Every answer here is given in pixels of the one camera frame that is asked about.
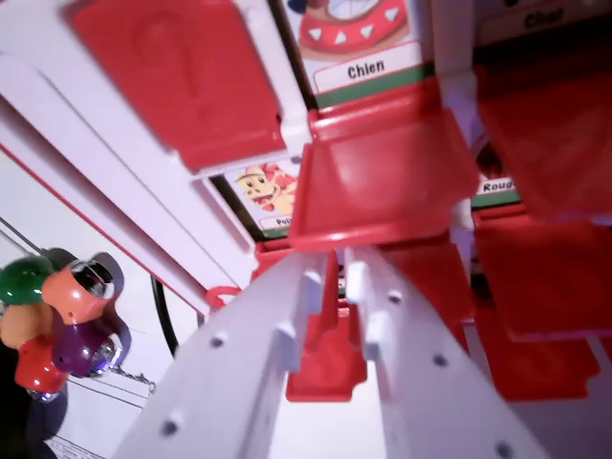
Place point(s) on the red board flap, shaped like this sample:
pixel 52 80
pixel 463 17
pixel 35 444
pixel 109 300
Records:
pixel 545 282
pixel 181 81
pixel 382 181
pixel 550 143

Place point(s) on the printed paper sheet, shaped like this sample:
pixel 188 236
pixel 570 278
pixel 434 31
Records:
pixel 100 416

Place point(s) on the hen picture card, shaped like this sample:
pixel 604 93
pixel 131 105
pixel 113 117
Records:
pixel 268 196

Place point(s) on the dark rounded object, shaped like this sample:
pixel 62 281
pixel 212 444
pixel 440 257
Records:
pixel 16 425

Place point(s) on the red and white game board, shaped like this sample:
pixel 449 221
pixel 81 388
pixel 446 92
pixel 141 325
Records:
pixel 119 143

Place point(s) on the dog picture card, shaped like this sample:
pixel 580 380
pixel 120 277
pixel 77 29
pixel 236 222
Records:
pixel 363 43

